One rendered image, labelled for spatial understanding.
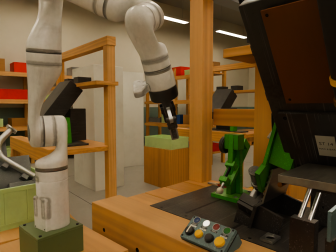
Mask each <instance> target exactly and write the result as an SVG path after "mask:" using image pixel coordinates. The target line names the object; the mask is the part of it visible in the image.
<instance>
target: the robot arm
mask: <svg viewBox="0 0 336 252"><path fill-rule="evenodd" d="M66 1H68V2H71V3H73V4H75V5H77V6H79V7H81V8H83V9H85V10H87V11H89V12H91V13H93V14H96V15H98V16H100V17H102V18H105V19H107V20H109V21H112V22H124V23H125V29H126V32H127V34H128V36H129V38H130V40H131V42H132V44H133V45H134V47H135V49H136V51H137V52H138V54H139V56H140V60H141V63H142V67H143V71H144V76H145V80H135V81H134V82H133V94H134V97H135V98H141V97H143V96H145V95H146V94H147V93H148V92H149V96H150V99H151V101H152V102H153V103H156V104H158V103H161V104H159V106H160V110H161V114H162V115H163V118H164V121H165V123H167V128H168V129H169V132H170V136H171V139H172V140H176V139H179V134H178V130H177V128H178V125H177V116H176V108H175V104H174V102H173V101H172V100H173V99H175V98H176V97H177V96H178V94H179V93H178V89H177V84H176V80H175V76H174V72H173V69H172V67H171V63H170V59H169V55H168V51H167V48H166V46H165V44H164V43H162V42H158V40H157V38H156V36H155V33H154V32H155V31H157V30H158V29H159V28H160V27H161V26H162V25H163V23H164V19H165V16H164V12H163V10H162V9H161V7H160V6H159V5H158V4H156V3H155V2H153V1H151V0H66ZM62 11H63V0H38V15H37V19H36V22H35V24H34V26H33V28H32V30H31V32H30V34H29V36H28V39H27V42H26V47H25V51H26V71H27V85H28V116H27V136H28V137H27V138H28V141H29V144H30V145H31V146H32V147H34V148H40V147H54V146H56V147H55V150H54V151H53V152H51V153H50V154H48V155H46V156H44V157H42V158H40V159H38V160H37V161H36V162H35V186H36V195H35V196H34V197H33V208H34V227H35V228H38V229H40V230H42V231H45V232H48V231H52V230H58V229H61V228H64V227H66V226H67V225H69V224H70V200H69V175H68V123H67V120H66V118H65V117H64V116H62V115H43V116H40V112H41V108H42V105H43V102H44V100H45V98H46V96H47V95H48V93H49V91H50V90H51V89H52V87H53V86H54V84H55V83H56V81H57V80H58V78H59V77H60V75H61V72H62Z"/></svg>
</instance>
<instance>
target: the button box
mask: <svg viewBox="0 0 336 252"><path fill-rule="evenodd" d="M197 217H198V216H195V215H194V216H193V217H192V219H191V220H190V222H189V223H188V225H187V226H192V227H193V229H194V230H193V233H191V234H186V232H185V229H184V231H183V232H182V234H181V235H180V237H181V239H182V240H184V241H187V242H189V243H191V244H194V245H196V246H198V247H201V248H203V249H205V250H208V251H210V252H234V251H236V250H237V249H239V248H240V246H241V244H242V241H241V239H240V237H239V234H238V232H237V230H235V229H233V228H230V227H227V226H224V225H221V224H219V223H215V222H212V221H210V220H207V219H204V218H201V217H198V218H200V221H199V222H197V223H195V222H194V219H195V218H197ZM204 221H209V225H208V226H204V225H203V223H204ZM215 224H219V226H220V227H219V229H217V230H214V229H213V226H214V225H215ZM225 228H230V232H229V233H227V234H226V233H224V229H225ZM196 230H202V232H203V235H202V237H200V238H196V237H195V231H196ZM208 233H209V234H212V236H213V240H212V241H211V242H206V241H205V235H206V234H208ZM217 237H223V238H224V240H225V244H224V245H223V246H222V247H216V246H215V244H214V240H215V238H217Z"/></svg>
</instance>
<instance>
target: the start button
mask: <svg viewBox="0 0 336 252"><path fill-rule="evenodd" d="M214 244H215V246H216V247H218V248H220V247H222V246H223V245H224V244H225V240H224V238H223V237H221V236H218V237H216V238H215V240H214Z"/></svg>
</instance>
